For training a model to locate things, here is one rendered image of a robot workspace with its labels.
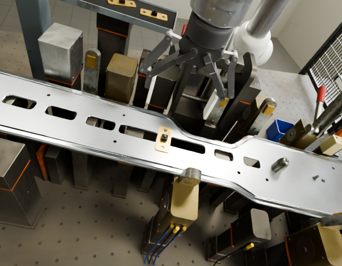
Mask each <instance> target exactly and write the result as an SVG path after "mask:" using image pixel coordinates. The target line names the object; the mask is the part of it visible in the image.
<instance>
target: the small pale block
mask: <svg viewBox="0 0 342 266"><path fill-rule="evenodd" d="M340 149H342V137H339V136H335V135H332V136H331V137H329V138H328V139H327V140H325V141H324V142H323V143H322V144H320V146H319V148H318V149H317V150H315V151H314V152H313V153H316V154H320V155H324V156H331V155H333V154H334V153H336V152H337V151H339V150H340Z"/></svg>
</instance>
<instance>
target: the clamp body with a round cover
mask: <svg viewBox="0 0 342 266"><path fill-rule="evenodd" d="M137 67H138V60H137V59H134V58H131V57H128V56H125V55H122V54H118V53H115V54H114V55H113V57H112V59H111V61H110V63H109V65H108V67H107V69H106V72H107V74H106V89H105V94H104V96H105V98H108V99H111V100H115V101H119V102H123V103H126V104H129V102H130V98H131V95H132V92H133V90H134V84H135V78H136V72H137ZM114 127H115V124H114V123H113V122H109V121H104V123H103V129H107V130H113V129H114ZM125 129H126V126H124V125H123V126H120V129H119V132H120V133H122V134H124V133H125Z"/></svg>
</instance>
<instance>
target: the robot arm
mask: <svg viewBox="0 0 342 266"><path fill-rule="evenodd" d="M290 1H291V0H261V2H260V3H259V5H258V7H257V8H256V10H255V12H254V14H253V16H252V18H251V19H250V21H246V22H245V23H243V24H242V25H241V23H242V22H243V20H244V18H245V16H246V14H247V12H248V10H249V8H250V6H251V4H252V2H253V0H191V1H190V6H191V8H192V12H191V15H190V17H189V20H188V23H187V27H186V30H185V33H184V34H183V35H182V36H179V35H177V34H174V33H173V30H172V29H170V28H169V29H168V30H167V31H166V34H165V36H164V39H163V40H162V41H161V42H160V43H159V44H158V45H157V46H156V47H155V48H154V49H153V50H152V51H151V52H150V53H149V54H148V55H147V56H146V57H145V59H144V60H143V61H142V62H141V64H140V67H139V72H140V73H145V74H146V76H147V78H146V82H145V88H147V89H149V92H148V96H147V100H146V103H147V104H149V102H150V99H151V94H152V92H153V88H154V84H155V81H156V77H157V75H158V74H160V73H162V72H164V71H166V70H167V69H169V68H171V67H173V66H175V65H177V64H178V65H179V64H181V63H183V62H186V63H187V64H188V65H193V67H198V68H200V69H203V68H207V69H208V72H209V74H210V75H211V78H212V80H213V83H214V85H215V90H214V92H213V93H212V95H211V97H210V99H209V101H208V103H207V105H206V106H205V108H204V110H203V119H205V120H206V119H207V117H208V116H209V114H210V112H211V111H212V109H213V107H214V108H217V107H218V106H219V104H220V103H221V101H224V100H225V98H229V99H233V98H234V68H235V66H236V63H237V61H238V55H241V56H243V55H244V54H245V53H246V52H250V53H253V54H254V57H255V61H256V65H257V66H261V65H263V64H265V63H266V62H267V60H268V59H269V58H270V56H271V54H272V51H273V44H272V42H271V40H270V38H271V34H270V30H271V28H272V27H273V26H274V24H275V22H276V21H277V20H278V18H279V17H280V15H281V14H282V12H283V11H284V10H285V8H286V7H287V6H288V4H289V3H290ZM240 25H241V26H240ZM238 26H240V27H238ZM176 43H178V45H179V48H180V49H178V50H177V51H176V52H175V53H173V54H171V55H170V56H168V57H166V58H164V59H162V60H161V61H159V62H157V63H155V64H154V65H152V64H153V63H154V62H155V61H156V60H157V59H158V58H159V57H160V56H161V55H162V54H163V53H164V52H165V51H166V50H167V49H168V47H169V46H173V45H174V44H176ZM222 58H224V59H225V63H226V64H227V89H224V87H223V83H222V81H221V78H220V75H219V72H218V70H217V67H216V63H215V62H217V61H219V60H220V59H222Z"/></svg>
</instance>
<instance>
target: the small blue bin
mask: <svg viewBox="0 0 342 266"><path fill-rule="evenodd" d="M293 126H294V124H293V123H290V122H287V121H284V120H280V119H275V120H274V122H273V123H272V124H271V125H270V126H269V128H268V129H267V130H266V133H267V138H268V140H270V141H274V142H277V143H279V138H281V137H282V136H283V135H284V134H285V133H286V132H287V131H288V130H290V129H291V128H292V127H293Z"/></svg>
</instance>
